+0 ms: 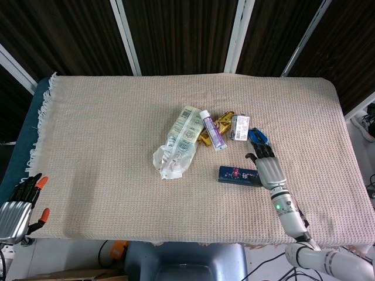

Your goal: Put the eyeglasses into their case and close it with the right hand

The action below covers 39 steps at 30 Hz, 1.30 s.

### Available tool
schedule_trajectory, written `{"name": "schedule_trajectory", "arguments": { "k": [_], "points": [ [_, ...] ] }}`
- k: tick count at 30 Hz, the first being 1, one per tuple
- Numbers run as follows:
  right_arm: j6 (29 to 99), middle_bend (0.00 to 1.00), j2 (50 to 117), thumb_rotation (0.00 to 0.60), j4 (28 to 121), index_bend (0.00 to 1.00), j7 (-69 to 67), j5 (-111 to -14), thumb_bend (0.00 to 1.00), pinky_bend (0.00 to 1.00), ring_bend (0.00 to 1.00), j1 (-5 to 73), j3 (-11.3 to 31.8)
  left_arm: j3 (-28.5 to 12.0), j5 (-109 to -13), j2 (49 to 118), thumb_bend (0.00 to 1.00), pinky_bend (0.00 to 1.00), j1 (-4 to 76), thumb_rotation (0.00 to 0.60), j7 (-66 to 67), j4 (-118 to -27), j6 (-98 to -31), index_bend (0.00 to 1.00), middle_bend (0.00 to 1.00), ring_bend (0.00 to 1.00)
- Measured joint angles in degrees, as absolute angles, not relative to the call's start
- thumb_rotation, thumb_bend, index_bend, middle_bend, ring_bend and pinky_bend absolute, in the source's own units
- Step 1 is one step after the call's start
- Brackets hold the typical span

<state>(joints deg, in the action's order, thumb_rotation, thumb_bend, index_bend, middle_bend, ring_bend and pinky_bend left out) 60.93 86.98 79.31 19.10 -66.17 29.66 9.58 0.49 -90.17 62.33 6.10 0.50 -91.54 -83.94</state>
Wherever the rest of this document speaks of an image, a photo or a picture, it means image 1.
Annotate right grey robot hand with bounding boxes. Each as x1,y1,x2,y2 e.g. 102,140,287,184
245,140,287,190

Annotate clear plastic food bag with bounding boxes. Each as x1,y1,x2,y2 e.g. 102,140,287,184
152,105,204,180

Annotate small white printed carton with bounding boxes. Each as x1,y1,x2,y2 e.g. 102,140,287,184
229,114,251,142

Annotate black floor cable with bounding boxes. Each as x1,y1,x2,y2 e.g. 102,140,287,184
97,239,110,268

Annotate dark blue glasses case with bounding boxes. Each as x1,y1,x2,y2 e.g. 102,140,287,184
218,166,263,187

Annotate gold foil snack wrapper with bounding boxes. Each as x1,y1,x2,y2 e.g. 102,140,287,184
197,111,235,147

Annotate orange plastic object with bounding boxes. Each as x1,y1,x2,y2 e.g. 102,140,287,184
110,240,129,260

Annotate black white sneaker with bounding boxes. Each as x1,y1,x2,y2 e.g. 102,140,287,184
350,102,375,143

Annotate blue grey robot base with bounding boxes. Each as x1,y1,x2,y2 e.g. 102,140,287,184
124,241,250,281

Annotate beige waffle weave blanket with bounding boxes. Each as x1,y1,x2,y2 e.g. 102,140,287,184
28,71,370,249

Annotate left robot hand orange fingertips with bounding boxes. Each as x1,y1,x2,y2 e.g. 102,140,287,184
0,172,51,245

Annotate blue snack packet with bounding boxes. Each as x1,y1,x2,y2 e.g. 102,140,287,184
248,128,272,147

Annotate white purple toothpaste tube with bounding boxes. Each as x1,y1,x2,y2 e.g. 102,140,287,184
199,109,228,152

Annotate white partition frame post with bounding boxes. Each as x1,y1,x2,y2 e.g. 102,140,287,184
110,0,143,76
344,92,375,121
0,43,38,95
280,0,333,77
224,0,258,74

